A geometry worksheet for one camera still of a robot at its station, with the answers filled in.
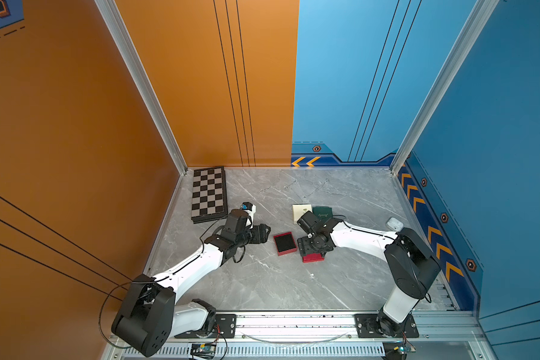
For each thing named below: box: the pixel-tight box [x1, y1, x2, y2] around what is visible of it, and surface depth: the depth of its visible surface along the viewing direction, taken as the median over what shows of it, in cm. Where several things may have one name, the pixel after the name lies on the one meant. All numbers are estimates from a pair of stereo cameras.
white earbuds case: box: [385, 217, 405, 232], surface depth 99 cm
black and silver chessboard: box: [191, 165, 228, 225], surface depth 107 cm
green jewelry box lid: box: [312, 205, 334, 225], surface depth 101 cm
